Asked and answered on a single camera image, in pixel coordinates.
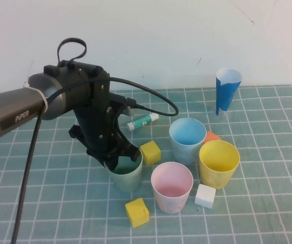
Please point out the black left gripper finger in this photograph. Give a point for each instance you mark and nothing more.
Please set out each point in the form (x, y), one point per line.
(133, 153)
(112, 163)

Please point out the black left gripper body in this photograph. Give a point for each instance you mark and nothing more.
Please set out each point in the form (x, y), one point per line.
(97, 122)

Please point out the green plastic cup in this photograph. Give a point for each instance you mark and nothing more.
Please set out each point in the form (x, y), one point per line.
(128, 180)

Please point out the yellow plastic cup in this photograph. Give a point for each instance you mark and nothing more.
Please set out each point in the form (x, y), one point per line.
(214, 178)

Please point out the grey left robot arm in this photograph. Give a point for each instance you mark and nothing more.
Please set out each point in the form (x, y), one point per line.
(8, 111)

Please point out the yellow foam cube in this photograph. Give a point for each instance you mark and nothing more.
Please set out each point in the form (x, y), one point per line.
(149, 152)
(135, 213)

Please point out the green white glue stick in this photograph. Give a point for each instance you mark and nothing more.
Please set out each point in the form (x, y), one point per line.
(142, 122)

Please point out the blue plastic cup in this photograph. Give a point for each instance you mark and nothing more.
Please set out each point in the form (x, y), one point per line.
(184, 152)

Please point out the white zip tie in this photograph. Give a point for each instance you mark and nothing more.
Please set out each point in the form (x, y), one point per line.
(44, 101)

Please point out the pink plastic cup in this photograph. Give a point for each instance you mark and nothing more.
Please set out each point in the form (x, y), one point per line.
(171, 203)

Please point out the green grid tablecloth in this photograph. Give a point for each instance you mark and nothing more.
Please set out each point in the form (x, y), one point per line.
(59, 203)

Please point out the orange foam cube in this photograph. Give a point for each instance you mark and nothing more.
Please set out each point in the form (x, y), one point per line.
(212, 137)

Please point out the white foam cube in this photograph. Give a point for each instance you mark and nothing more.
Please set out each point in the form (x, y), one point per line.
(204, 197)

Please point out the blue paper cone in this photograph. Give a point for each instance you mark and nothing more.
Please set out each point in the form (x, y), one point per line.
(226, 94)

